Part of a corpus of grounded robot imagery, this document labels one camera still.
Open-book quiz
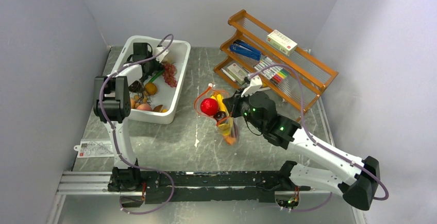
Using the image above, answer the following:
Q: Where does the yellow banana bunch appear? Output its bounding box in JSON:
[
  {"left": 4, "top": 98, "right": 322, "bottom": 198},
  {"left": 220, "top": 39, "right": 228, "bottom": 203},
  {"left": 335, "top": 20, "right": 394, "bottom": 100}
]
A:
[{"left": 211, "top": 92, "right": 233, "bottom": 136}]

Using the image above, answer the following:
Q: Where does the coloured marker pen set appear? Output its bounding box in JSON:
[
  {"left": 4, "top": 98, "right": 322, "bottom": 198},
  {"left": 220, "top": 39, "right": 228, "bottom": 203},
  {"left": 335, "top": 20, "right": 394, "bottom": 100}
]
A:
[{"left": 254, "top": 57, "right": 290, "bottom": 84}]

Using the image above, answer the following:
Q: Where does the longan cluster on twig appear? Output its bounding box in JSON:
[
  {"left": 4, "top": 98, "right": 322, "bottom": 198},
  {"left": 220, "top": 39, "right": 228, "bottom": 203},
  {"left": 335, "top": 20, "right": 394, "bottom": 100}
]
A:
[{"left": 130, "top": 94, "right": 148, "bottom": 109}]

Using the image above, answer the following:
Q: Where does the yellow lemon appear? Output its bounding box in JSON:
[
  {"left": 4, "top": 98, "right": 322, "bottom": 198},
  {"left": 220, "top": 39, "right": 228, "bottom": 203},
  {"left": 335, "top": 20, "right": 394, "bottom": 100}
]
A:
[{"left": 144, "top": 82, "right": 158, "bottom": 96}]

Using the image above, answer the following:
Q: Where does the white label card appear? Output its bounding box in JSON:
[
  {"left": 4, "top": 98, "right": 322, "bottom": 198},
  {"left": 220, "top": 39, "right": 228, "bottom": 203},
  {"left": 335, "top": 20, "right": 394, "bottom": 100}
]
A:
[{"left": 73, "top": 139, "right": 114, "bottom": 158}]

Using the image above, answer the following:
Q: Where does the green chili pepper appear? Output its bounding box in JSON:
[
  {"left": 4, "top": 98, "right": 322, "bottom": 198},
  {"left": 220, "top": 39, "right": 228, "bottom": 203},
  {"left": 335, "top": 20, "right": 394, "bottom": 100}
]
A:
[{"left": 148, "top": 70, "right": 164, "bottom": 83}]

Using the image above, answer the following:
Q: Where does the white green box lower shelf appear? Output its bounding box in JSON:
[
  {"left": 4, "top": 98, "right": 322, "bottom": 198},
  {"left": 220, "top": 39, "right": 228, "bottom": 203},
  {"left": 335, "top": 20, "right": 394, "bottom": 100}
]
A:
[{"left": 226, "top": 63, "right": 248, "bottom": 84}]

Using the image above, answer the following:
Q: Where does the red grape bunch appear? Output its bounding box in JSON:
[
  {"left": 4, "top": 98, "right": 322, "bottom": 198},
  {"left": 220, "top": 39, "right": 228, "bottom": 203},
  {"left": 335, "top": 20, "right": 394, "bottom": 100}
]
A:
[{"left": 162, "top": 62, "right": 177, "bottom": 88}]

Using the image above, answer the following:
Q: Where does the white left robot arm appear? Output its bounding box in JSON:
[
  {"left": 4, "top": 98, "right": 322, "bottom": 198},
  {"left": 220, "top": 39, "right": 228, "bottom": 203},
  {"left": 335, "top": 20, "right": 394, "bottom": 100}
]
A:
[{"left": 93, "top": 55, "right": 156, "bottom": 191}]

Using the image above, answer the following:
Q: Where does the orange wooden shelf rack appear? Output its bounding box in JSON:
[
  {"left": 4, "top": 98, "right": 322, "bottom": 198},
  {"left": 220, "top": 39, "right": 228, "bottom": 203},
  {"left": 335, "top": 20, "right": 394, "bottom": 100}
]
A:
[{"left": 214, "top": 10, "right": 338, "bottom": 112}]

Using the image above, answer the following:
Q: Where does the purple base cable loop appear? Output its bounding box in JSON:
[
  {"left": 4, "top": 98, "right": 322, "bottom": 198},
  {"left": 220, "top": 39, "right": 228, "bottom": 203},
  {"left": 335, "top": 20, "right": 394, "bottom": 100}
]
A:
[{"left": 119, "top": 181, "right": 175, "bottom": 216}]

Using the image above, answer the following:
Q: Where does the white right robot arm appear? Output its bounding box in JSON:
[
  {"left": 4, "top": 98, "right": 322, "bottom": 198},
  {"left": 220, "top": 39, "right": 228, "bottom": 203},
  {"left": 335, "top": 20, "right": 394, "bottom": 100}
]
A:
[{"left": 223, "top": 91, "right": 381, "bottom": 211}]

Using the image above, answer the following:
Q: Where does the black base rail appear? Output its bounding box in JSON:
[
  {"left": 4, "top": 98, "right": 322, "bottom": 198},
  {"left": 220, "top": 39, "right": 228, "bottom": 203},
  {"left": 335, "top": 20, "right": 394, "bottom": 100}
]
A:
[{"left": 106, "top": 161, "right": 311, "bottom": 206}]

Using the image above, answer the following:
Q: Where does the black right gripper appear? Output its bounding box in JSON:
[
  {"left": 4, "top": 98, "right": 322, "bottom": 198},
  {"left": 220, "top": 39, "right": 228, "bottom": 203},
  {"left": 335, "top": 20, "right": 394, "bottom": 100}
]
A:
[{"left": 223, "top": 87, "right": 265, "bottom": 132}]

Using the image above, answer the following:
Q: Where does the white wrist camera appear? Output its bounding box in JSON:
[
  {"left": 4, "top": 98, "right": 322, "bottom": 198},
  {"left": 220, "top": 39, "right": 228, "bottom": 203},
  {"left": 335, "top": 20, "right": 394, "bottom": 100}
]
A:
[
  {"left": 241, "top": 76, "right": 263, "bottom": 97},
  {"left": 153, "top": 46, "right": 169, "bottom": 63}
]

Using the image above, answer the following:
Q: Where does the blue stapler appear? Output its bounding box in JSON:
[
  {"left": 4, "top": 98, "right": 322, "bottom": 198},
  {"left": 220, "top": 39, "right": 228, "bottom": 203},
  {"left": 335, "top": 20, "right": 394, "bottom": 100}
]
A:
[{"left": 229, "top": 40, "right": 262, "bottom": 61}]

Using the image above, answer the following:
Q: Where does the red apple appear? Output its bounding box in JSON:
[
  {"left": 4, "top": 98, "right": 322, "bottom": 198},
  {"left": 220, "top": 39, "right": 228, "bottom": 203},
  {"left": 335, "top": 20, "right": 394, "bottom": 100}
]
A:
[{"left": 200, "top": 98, "right": 220, "bottom": 116}]

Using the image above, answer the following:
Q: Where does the white plastic bin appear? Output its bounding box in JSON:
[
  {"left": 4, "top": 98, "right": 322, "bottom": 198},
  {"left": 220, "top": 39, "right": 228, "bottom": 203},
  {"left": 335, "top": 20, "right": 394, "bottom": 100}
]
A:
[{"left": 102, "top": 35, "right": 192, "bottom": 125}]

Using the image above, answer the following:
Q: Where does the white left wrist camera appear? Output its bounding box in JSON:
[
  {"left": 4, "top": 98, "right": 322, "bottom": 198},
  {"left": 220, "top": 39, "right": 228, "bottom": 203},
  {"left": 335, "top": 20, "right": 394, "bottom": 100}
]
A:
[{"left": 153, "top": 46, "right": 169, "bottom": 63}]

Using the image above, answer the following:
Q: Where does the white red box top shelf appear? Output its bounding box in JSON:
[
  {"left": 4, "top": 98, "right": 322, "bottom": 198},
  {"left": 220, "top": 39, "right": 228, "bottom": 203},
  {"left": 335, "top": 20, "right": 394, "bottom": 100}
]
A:
[{"left": 266, "top": 29, "right": 298, "bottom": 56}]

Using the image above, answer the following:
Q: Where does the peach fruit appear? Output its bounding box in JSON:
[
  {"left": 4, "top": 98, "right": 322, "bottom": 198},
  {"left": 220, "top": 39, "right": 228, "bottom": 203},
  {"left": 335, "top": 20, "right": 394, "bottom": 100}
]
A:
[{"left": 136, "top": 104, "right": 153, "bottom": 111}]

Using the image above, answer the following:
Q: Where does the dark mangosteen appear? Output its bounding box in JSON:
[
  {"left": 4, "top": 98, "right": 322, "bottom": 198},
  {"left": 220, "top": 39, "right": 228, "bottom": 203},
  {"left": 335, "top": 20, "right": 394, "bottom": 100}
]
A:
[{"left": 128, "top": 81, "right": 144, "bottom": 93}]

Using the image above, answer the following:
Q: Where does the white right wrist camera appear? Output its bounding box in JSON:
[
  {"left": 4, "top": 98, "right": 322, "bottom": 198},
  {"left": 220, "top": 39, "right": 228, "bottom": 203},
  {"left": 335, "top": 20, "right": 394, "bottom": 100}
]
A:
[{"left": 241, "top": 76, "right": 263, "bottom": 97}]

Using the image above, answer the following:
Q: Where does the clear zip bag orange zipper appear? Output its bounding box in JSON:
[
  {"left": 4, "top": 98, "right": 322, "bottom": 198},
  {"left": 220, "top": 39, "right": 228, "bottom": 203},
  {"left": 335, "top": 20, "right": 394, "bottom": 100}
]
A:
[{"left": 194, "top": 83, "right": 238, "bottom": 145}]

